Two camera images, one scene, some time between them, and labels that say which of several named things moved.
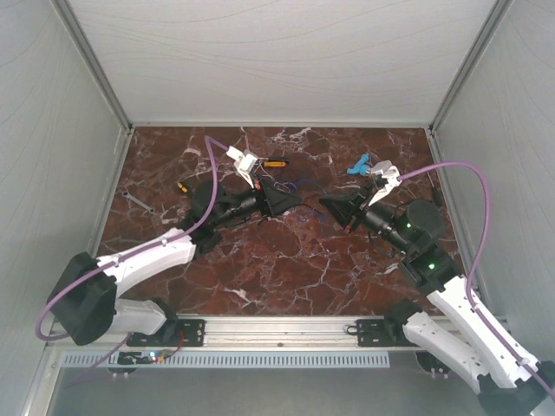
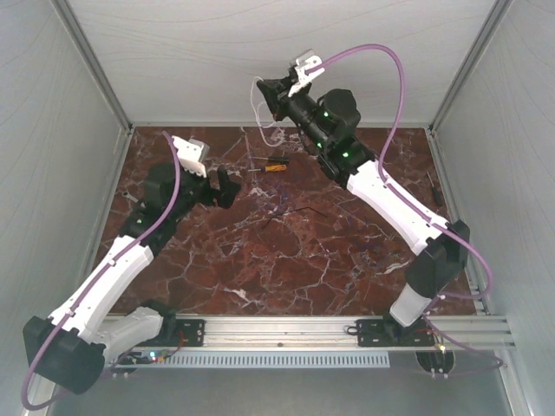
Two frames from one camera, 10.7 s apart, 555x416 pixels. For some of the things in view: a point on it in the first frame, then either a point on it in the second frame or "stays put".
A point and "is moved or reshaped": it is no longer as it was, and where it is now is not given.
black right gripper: x=346 y=205 -> x=271 y=88
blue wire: x=304 y=218 is moved or reshaped
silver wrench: x=126 y=194 stays put
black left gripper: x=274 y=200 -> x=229 y=188
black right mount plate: x=381 y=333 stays put
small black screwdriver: x=436 y=195 stays put
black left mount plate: x=173 y=333 stays put
